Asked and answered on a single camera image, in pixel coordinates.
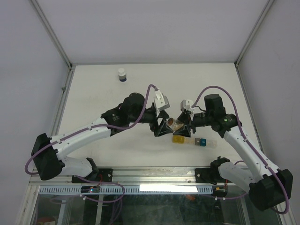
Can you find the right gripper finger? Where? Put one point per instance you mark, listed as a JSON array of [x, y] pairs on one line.
[[184, 117], [183, 131]]

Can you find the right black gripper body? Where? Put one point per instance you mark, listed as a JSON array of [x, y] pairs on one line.
[[200, 119]]

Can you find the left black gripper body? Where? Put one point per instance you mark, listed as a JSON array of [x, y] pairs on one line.
[[149, 116]]

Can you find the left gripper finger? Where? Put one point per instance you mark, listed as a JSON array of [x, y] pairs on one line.
[[163, 115], [162, 129]]

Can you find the clear bottle yellow pills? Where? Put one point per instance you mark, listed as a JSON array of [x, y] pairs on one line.
[[177, 126]]

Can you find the clear bottle cap orange label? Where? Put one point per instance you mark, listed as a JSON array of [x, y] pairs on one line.
[[171, 122]]

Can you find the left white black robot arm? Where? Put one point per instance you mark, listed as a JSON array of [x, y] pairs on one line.
[[51, 154]]

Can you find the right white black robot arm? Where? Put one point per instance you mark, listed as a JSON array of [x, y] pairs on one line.
[[264, 182]]

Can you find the white cap blue pill bottle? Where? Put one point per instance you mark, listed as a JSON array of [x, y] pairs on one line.
[[122, 75]]

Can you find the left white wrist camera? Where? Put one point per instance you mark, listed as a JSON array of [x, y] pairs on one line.
[[161, 101]]

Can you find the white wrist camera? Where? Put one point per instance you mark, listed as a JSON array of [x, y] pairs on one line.
[[161, 101], [187, 105]]

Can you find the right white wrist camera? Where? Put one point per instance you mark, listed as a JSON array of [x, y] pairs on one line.
[[187, 105]]

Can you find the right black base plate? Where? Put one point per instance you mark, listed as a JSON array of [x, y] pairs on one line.
[[208, 175]]

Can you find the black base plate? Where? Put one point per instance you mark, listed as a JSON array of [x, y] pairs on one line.
[[208, 175], [103, 175]]

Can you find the right aluminium frame post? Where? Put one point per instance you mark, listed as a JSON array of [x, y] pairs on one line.
[[268, 5]]

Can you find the aluminium frame post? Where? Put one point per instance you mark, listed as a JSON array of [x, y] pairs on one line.
[[48, 28], [268, 5]]

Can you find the aluminium mounting rail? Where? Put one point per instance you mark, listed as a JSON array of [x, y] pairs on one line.
[[179, 175]]

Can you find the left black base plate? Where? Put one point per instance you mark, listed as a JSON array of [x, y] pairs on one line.
[[103, 175]]

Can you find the white slotted cable duct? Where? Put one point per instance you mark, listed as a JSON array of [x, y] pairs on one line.
[[128, 190]]

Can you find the left aluminium frame post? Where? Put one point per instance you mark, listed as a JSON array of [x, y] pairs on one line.
[[48, 28]]

